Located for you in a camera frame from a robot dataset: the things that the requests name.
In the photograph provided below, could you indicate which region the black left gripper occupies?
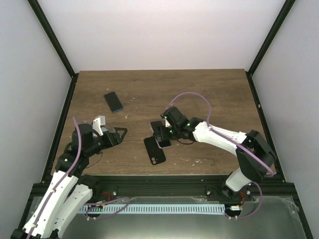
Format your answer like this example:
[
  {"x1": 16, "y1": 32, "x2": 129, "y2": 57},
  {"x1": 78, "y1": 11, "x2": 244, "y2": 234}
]
[{"x1": 86, "y1": 128, "x2": 128, "y2": 157}]

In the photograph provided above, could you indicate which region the white phone black screen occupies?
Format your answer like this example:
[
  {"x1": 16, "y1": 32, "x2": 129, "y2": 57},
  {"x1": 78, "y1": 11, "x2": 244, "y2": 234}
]
[{"x1": 150, "y1": 121, "x2": 171, "y2": 148}]

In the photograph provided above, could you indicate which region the small black phone case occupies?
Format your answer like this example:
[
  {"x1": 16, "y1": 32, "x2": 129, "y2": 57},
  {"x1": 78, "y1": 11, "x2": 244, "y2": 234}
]
[{"x1": 144, "y1": 137, "x2": 166, "y2": 165}]

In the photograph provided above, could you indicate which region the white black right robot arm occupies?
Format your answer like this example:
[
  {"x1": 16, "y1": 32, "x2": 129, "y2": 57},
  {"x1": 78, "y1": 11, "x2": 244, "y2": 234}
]
[{"x1": 150, "y1": 107, "x2": 277, "y2": 201}]

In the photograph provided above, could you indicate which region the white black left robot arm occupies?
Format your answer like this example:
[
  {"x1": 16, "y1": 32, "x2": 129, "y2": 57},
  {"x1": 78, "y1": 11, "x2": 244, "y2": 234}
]
[{"x1": 10, "y1": 118, "x2": 127, "y2": 239}]

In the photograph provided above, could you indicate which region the light blue phone case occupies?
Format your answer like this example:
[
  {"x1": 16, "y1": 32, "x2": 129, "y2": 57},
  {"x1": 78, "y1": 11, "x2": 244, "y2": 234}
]
[{"x1": 101, "y1": 126, "x2": 109, "y2": 132}]

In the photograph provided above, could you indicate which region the blue phone black screen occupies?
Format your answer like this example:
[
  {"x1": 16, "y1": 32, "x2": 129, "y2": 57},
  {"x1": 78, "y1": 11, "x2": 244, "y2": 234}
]
[{"x1": 104, "y1": 92, "x2": 123, "y2": 113}]

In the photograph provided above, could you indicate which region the grey metal front plate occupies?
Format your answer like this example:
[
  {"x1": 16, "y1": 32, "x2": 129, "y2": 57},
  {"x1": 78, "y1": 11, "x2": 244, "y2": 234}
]
[{"x1": 63, "y1": 197, "x2": 307, "y2": 239}]

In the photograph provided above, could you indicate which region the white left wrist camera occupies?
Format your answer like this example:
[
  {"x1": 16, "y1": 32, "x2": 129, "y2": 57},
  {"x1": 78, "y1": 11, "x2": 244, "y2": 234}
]
[{"x1": 92, "y1": 116, "x2": 106, "y2": 136}]

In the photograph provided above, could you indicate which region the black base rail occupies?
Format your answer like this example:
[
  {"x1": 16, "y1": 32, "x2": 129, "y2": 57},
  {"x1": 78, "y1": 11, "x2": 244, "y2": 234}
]
[{"x1": 32, "y1": 175, "x2": 296, "y2": 204}]

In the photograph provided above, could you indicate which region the light blue slotted cable duct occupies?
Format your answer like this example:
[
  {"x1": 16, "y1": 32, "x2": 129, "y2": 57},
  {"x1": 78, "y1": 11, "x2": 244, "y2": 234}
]
[{"x1": 78, "y1": 204, "x2": 225, "y2": 215}]

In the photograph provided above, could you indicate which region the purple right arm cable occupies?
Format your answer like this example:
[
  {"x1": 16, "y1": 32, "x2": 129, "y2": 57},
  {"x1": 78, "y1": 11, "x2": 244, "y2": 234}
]
[{"x1": 164, "y1": 92, "x2": 275, "y2": 178}]

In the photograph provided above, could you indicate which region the black frame post left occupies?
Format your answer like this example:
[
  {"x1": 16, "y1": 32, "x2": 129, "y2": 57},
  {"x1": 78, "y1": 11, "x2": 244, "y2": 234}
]
[{"x1": 26, "y1": 0, "x2": 76, "y2": 78}]

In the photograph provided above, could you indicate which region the black frame post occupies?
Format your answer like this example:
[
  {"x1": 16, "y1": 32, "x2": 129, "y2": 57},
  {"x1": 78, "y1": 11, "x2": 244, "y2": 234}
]
[
  {"x1": 26, "y1": 0, "x2": 76, "y2": 78},
  {"x1": 248, "y1": 0, "x2": 297, "y2": 75}
]

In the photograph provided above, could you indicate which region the black frame post right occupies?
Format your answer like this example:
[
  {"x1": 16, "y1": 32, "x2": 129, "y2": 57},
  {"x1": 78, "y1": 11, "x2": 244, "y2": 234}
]
[{"x1": 248, "y1": 0, "x2": 297, "y2": 75}]

